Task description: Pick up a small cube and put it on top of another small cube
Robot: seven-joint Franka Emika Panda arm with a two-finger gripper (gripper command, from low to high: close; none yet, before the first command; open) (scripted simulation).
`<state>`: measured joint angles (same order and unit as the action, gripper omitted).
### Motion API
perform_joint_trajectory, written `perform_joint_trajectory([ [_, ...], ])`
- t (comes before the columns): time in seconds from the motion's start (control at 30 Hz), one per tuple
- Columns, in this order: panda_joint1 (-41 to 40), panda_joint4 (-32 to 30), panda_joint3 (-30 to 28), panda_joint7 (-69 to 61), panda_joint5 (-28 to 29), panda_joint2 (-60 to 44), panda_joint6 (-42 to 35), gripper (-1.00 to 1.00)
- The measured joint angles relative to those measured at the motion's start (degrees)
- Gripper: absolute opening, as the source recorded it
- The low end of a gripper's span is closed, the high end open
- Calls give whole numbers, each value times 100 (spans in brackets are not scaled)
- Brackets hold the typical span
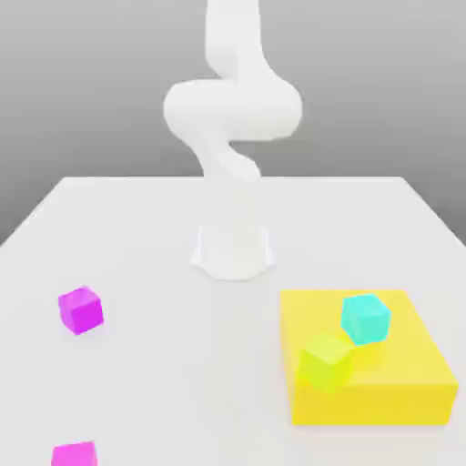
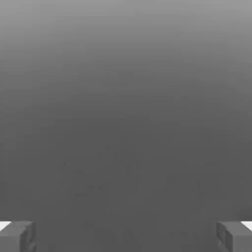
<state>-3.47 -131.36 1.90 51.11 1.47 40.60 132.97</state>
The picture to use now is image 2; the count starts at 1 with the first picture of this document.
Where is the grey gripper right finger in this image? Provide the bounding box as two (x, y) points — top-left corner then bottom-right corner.
(216, 220), (252, 252)

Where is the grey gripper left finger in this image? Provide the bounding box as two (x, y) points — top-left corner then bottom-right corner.
(0, 220), (37, 252)

